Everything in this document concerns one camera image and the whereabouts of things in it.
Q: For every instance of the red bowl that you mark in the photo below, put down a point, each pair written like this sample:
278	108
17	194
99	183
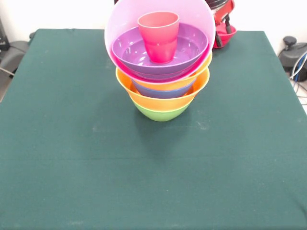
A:
224	38

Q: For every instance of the green bowl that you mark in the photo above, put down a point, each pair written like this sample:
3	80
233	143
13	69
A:
160	116

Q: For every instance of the pink bowl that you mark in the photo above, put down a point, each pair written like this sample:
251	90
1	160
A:
124	19

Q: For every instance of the purple bowl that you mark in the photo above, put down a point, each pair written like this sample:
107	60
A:
129	52

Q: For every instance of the dark green tablecloth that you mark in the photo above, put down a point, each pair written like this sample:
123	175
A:
120	179

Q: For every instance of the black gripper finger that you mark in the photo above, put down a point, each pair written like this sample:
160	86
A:
228	25
217	40

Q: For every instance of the orange bowl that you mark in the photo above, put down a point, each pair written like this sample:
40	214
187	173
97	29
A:
204	69
165	103

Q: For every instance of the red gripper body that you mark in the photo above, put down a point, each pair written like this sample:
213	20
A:
221	15

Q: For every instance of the red cup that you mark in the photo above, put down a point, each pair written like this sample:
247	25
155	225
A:
159	43

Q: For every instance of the blue bowl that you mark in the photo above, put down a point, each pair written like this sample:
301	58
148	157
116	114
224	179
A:
163	93

